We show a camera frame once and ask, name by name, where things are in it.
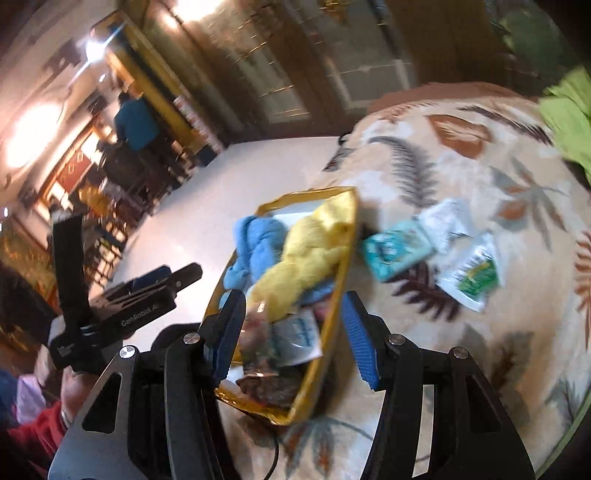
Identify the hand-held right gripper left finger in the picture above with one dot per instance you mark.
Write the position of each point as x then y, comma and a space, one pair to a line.
228, 337

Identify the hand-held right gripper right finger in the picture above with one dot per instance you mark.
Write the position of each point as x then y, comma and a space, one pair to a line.
364, 341

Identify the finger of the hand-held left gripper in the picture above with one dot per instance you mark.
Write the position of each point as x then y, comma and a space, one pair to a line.
187, 274
150, 277

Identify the white packet with blue print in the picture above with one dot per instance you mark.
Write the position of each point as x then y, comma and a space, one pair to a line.
295, 337

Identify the blue fluffy cloth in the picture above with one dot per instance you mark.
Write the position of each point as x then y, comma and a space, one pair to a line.
258, 244

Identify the yellow-edged cardboard box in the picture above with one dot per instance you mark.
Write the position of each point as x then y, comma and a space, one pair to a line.
265, 410

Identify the yellow fluffy cloth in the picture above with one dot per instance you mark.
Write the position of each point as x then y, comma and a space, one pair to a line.
309, 249

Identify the person's left forearm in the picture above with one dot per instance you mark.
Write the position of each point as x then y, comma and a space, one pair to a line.
32, 443

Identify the person's left hand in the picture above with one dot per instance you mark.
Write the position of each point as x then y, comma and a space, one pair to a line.
74, 392

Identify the teal tissue packet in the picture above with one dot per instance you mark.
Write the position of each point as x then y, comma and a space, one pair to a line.
397, 249

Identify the dark wooden chair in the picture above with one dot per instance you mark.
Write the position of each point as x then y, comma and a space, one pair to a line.
138, 175

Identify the green and white packet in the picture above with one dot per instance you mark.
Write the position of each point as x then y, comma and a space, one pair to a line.
473, 274

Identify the plain white packet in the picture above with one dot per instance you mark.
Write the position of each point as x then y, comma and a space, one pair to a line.
445, 221

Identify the leaf print blanket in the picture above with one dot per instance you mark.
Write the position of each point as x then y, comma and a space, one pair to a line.
461, 152

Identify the wooden glass door cabinet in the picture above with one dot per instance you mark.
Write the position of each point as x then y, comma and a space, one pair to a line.
258, 60
443, 41

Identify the green jacket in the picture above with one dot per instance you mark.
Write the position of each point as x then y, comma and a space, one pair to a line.
570, 120

